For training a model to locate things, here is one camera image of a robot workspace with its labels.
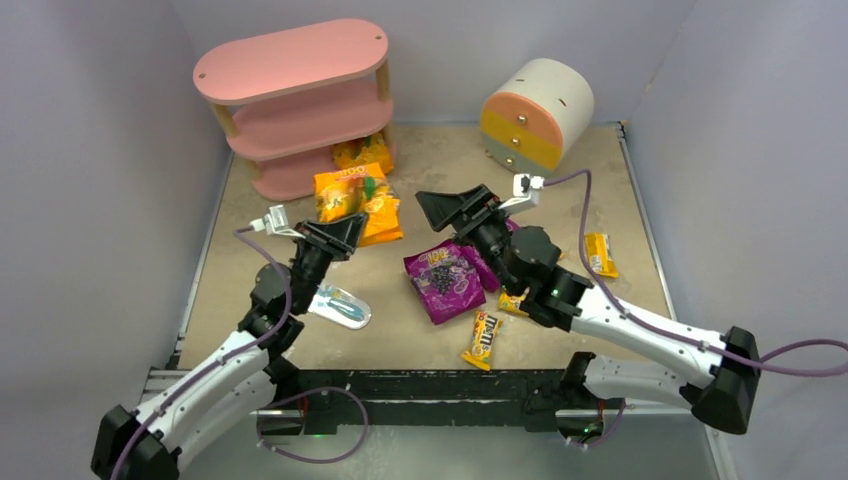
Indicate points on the pink three-tier shelf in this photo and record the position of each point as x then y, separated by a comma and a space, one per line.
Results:
283, 99

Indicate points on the yellow M&M bag middle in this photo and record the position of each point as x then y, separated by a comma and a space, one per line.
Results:
511, 304

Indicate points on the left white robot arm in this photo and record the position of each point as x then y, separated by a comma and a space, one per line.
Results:
160, 437

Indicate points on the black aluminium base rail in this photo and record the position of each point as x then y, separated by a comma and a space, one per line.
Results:
531, 399

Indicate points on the round pastel drawer cabinet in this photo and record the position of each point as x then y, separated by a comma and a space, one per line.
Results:
533, 119

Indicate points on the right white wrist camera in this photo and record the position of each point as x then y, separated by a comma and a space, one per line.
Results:
526, 191

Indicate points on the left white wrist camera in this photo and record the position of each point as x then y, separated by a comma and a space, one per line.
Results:
275, 223

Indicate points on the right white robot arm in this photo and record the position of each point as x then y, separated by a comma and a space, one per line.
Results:
711, 374

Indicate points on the yellow M&M bag bottom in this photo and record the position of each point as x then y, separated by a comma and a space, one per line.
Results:
485, 330

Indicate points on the purple grape candy bag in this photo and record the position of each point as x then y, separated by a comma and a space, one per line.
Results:
488, 279
446, 283

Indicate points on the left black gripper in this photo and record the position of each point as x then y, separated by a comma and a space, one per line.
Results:
323, 239

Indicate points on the blue toy blister pack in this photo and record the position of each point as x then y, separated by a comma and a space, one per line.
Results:
340, 307

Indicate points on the yellow m&m bag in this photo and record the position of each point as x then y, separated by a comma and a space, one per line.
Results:
485, 330
511, 304

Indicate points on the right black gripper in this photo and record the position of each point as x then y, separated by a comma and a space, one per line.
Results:
473, 216

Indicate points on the orange gummy candy bag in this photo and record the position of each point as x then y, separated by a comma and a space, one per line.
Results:
360, 189
371, 149

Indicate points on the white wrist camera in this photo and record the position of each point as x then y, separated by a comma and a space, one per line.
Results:
275, 223
526, 191

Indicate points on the small yellow candy packet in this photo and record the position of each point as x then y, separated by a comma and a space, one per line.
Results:
599, 255

